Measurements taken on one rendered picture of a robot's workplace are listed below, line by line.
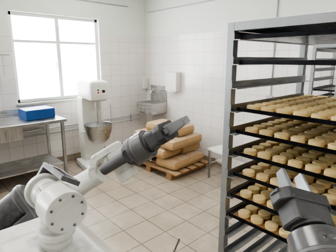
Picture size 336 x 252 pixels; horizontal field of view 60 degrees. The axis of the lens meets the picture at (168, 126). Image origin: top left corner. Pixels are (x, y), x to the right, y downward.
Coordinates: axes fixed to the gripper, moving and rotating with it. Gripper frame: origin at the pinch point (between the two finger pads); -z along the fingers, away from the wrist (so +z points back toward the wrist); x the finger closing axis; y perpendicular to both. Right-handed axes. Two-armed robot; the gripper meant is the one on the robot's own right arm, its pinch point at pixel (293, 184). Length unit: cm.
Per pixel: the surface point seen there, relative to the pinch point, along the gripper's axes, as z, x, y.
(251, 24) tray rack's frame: -63, 0, -7
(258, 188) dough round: -37, -31, 46
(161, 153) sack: -242, -63, 262
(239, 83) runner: -59, -7, 15
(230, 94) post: -55, -4, 18
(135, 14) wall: -499, 24, 194
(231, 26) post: -68, 4, -1
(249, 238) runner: -29, -42, 73
